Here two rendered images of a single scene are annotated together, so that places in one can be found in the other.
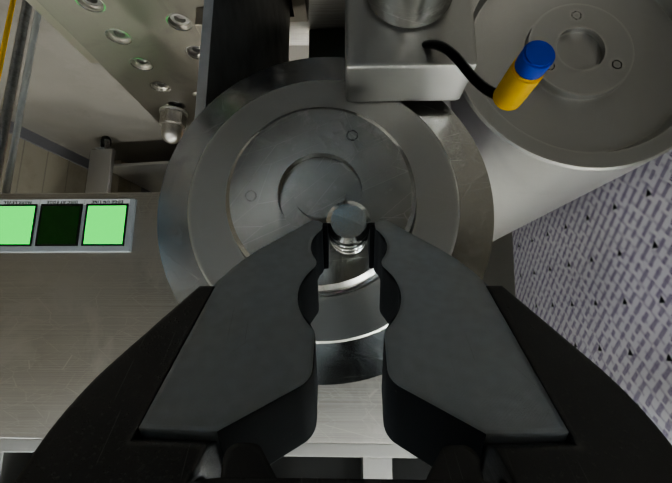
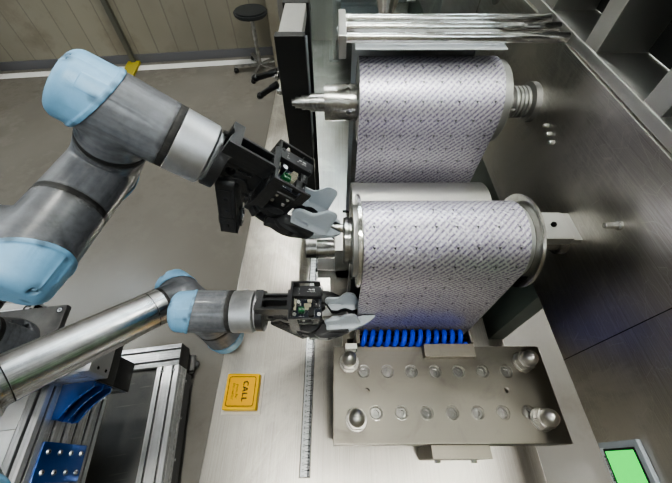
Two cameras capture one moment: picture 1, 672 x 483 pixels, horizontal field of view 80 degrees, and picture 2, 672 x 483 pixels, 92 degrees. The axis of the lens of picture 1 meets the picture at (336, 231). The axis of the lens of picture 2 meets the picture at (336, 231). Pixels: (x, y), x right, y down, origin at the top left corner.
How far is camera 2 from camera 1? 50 cm
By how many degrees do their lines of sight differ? 82
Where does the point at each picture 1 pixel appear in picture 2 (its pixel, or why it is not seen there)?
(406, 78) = (339, 239)
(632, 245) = (388, 162)
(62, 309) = not seen: outside the picture
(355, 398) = (618, 165)
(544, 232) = (439, 173)
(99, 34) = (452, 424)
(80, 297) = not seen: outside the picture
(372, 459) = (655, 110)
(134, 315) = not seen: outside the picture
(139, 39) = (452, 401)
